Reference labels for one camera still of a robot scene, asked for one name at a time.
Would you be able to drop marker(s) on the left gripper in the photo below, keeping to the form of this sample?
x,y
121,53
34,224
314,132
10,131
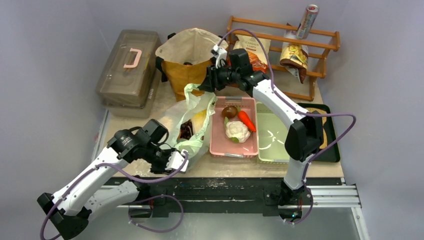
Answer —
x,y
161,169

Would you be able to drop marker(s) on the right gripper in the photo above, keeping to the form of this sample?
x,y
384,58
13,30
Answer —
x,y
211,79

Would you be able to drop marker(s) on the green plastic grocery bag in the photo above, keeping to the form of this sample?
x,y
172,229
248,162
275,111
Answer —
x,y
199,111

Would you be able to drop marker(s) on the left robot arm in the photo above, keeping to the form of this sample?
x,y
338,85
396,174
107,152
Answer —
x,y
74,206

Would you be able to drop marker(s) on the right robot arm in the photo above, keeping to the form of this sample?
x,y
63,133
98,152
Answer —
x,y
305,130

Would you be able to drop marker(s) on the toy brown onion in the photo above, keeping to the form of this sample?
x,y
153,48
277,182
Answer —
x,y
229,112

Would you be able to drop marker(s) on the brown paper tote bag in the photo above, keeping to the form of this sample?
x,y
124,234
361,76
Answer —
x,y
183,59

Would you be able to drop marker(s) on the toy napa cabbage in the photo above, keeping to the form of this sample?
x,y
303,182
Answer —
x,y
198,121

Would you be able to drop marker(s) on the toy grape bunch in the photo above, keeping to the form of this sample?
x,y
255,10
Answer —
x,y
186,130

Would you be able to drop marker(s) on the toy carrot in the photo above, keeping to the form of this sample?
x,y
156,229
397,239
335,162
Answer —
x,y
245,119

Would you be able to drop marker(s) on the toy cauliflower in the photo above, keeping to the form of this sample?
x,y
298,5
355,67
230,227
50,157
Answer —
x,y
236,131

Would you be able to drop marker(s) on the cassava chips bag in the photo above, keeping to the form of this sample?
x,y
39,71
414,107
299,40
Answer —
x,y
257,57

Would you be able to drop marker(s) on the pink plastic basket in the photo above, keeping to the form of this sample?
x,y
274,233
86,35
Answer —
x,y
220,145

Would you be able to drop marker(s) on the green plastic basket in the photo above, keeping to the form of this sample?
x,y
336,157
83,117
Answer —
x,y
271,137

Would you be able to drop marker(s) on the translucent storage box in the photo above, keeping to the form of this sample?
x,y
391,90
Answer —
x,y
127,82

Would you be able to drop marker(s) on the brown snack bag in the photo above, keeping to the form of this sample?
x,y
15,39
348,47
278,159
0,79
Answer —
x,y
294,58

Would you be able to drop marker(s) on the drink can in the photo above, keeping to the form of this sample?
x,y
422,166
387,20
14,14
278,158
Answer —
x,y
307,21

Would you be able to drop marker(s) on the bread slice near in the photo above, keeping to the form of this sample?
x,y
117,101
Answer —
x,y
325,138

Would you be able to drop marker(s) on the black tray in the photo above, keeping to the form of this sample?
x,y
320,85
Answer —
x,y
332,155

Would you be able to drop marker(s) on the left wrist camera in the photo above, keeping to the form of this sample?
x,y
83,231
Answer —
x,y
178,160

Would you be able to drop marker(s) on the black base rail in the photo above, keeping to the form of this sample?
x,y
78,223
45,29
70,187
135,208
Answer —
x,y
220,195

